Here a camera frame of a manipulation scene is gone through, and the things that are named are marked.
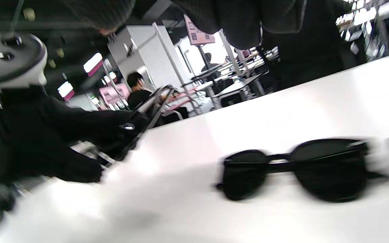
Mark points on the white pink light panel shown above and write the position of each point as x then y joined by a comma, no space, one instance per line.
93,63
66,90

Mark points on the black sunglasses thin temples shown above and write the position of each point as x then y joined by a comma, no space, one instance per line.
329,168

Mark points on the person's left hand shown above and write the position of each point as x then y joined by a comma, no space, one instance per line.
29,135

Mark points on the white square pillar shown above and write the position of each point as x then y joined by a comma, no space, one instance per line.
147,57

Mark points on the person's right hand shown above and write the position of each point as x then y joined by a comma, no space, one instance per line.
235,20

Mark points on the grey white VR controller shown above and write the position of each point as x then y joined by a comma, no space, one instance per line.
8,64

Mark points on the black mesh office chair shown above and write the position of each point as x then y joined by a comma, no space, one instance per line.
309,50

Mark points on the white aluminium post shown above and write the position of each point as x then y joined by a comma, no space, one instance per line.
176,67

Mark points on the black aviator sunglasses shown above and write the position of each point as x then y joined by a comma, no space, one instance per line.
154,108

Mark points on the white pink poster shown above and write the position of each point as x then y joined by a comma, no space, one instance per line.
198,33

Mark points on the grey office desk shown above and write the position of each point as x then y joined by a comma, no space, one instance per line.
235,89

